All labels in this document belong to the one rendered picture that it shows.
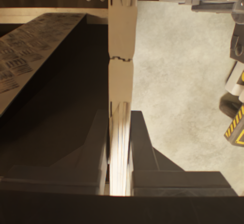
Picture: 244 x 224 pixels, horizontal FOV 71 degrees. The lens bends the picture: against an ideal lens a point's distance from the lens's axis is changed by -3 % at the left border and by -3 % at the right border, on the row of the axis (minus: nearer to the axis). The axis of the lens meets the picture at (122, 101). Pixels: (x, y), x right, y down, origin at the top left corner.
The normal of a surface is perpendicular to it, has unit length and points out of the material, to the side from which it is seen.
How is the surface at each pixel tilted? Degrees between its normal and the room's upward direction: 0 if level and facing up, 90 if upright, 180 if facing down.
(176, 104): 0
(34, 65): 80
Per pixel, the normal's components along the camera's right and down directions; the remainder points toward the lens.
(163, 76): -0.01, 0.46
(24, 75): 0.03, -0.79
